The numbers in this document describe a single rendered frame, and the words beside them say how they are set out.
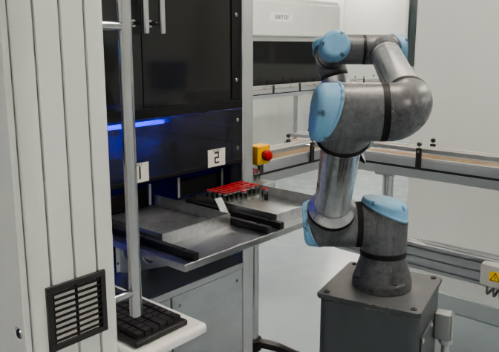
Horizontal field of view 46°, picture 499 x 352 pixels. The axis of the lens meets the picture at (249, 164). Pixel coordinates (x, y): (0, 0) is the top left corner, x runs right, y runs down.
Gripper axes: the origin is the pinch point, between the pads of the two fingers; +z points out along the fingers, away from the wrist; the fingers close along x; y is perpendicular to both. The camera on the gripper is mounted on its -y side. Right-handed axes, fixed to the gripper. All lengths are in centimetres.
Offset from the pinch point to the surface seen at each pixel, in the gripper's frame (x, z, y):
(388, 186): 108, 10, -31
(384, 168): 103, 2, -29
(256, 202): 18.2, 2.2, -44.2
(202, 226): -18.4, 5.3, -40.1
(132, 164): -69, -9, -12
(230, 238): -17.3, 10.4, -32.6
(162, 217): -12, -1, -59
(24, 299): -89, 9, -23
